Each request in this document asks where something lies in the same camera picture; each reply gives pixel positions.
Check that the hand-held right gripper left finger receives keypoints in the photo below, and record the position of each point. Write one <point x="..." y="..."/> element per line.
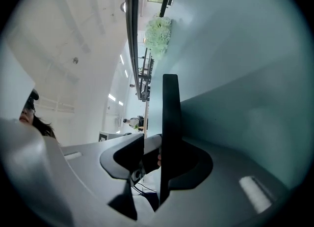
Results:
<point x="86" y="172"/>

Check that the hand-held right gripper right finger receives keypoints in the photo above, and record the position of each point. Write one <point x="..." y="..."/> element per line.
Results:
<point x="220" y="196"/>

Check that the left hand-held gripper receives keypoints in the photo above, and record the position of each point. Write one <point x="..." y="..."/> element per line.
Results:
<point x="152" y="145"/>

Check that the person's face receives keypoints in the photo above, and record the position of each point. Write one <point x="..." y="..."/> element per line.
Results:
<point x="25" y="116"/>

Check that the white artificial flower bunch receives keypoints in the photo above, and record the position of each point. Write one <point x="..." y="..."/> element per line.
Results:
<point x="158" y="36"/>

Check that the black metal railing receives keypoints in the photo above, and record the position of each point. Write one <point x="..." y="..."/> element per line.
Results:
<point x="131" y="24"/>

